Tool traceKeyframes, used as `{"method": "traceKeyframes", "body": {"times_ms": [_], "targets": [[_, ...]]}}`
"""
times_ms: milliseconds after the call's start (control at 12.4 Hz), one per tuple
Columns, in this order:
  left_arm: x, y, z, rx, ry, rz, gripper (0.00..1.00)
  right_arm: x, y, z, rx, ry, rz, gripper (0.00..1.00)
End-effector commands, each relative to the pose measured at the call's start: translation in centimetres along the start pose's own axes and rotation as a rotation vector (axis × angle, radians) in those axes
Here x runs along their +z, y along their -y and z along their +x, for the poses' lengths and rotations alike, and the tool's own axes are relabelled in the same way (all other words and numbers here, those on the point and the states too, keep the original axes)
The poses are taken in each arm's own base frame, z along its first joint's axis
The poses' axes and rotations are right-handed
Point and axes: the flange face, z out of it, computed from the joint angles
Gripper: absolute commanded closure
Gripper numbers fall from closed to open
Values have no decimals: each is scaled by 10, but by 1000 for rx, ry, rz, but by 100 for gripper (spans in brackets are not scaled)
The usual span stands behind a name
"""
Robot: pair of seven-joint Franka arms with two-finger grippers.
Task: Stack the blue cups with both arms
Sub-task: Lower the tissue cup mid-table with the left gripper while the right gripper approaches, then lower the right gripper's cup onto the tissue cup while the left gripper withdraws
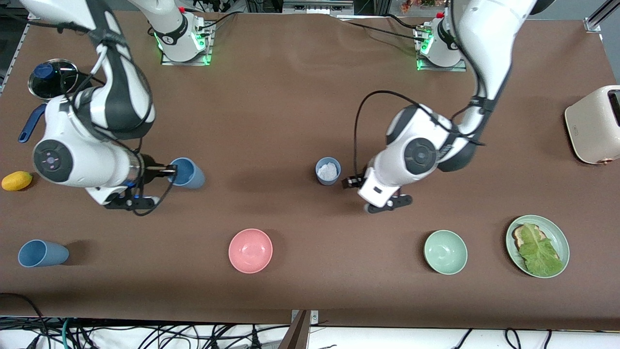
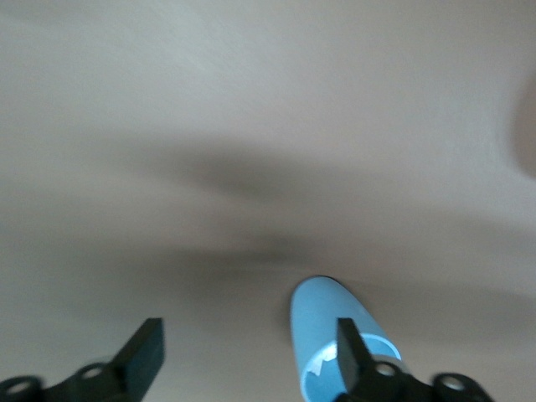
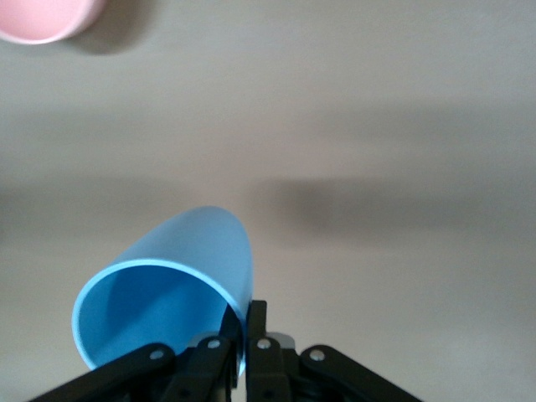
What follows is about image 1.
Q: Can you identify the blue cup holding paper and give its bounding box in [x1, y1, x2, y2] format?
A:
[315, 157, 341, 186]

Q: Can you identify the blue plastic cup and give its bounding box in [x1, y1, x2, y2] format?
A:
[18, 239, 69, 268]
[169, 158, 206, 190]

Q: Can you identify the pink bowl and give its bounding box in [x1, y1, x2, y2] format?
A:
[228, 228, 273, 274]

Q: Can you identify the mint green bowl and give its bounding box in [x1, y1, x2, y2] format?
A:
[424, 230, 468, 275]

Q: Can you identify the yellow lemon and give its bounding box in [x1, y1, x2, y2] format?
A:
[1, 171, 33, 191]

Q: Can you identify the metal clamp plate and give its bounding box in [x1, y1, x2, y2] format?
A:
[291, 310, 320, 325]

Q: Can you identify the glass lid with blue knob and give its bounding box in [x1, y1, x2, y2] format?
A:
[28, 59, 79, 100]

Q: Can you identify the toasted bread slice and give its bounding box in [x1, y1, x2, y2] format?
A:
[512, 224, 561, 262]

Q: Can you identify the green lettuce leaf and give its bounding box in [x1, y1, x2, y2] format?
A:
[518, 223, 565, 277]

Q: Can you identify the mint green plate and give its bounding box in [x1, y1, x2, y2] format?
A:
[506, 215, 570, 279]

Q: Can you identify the cream white toaster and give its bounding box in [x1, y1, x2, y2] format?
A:
[564, 85, 620, 165]

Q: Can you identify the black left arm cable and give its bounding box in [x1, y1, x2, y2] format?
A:
[353, 90, 487, 182]

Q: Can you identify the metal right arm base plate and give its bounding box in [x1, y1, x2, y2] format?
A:
[160, 22, 214, 66]

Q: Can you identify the black pot with blue handle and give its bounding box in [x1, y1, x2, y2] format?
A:
[18, 68, 95, 144]

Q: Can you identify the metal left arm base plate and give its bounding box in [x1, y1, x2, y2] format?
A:
[416, 24, 468, 72]

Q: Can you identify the black base power cable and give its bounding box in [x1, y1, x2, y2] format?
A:
[196, 12, 238, 32]
[339, 18, 423, 40]
[387, 14, 421, 31]

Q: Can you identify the dark camera mount post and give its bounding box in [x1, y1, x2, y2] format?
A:
[278, 310, 311, 349]

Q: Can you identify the aluminium frame profile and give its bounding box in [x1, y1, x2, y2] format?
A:
[282, 0, 355, 15]
[584, 0, 620, 33]

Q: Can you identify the aluminium table edge rail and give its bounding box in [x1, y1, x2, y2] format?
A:
[0, 14, 32, 95]

